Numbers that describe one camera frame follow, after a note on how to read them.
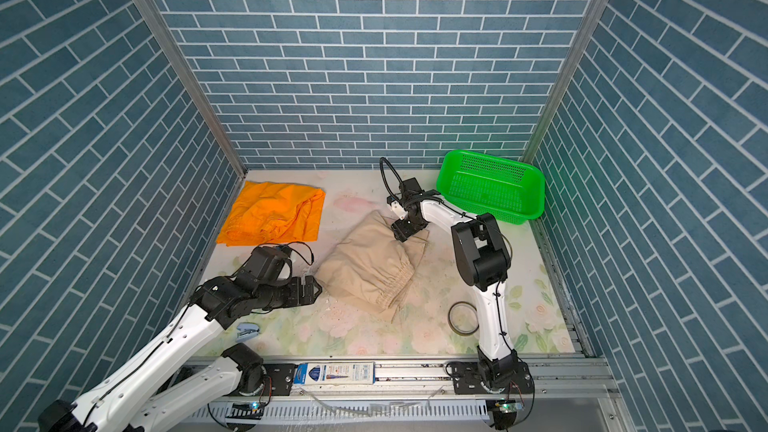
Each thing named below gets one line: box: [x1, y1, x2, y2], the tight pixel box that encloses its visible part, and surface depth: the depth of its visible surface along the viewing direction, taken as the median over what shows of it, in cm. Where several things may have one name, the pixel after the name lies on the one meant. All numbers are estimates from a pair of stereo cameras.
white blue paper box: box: [293, 361, 376, 385], surface depth 75 cm
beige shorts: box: [314, 211, 430, 322], surface depth 91 cm
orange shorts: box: [216, 180, 326, 247], surface depth 104 cm
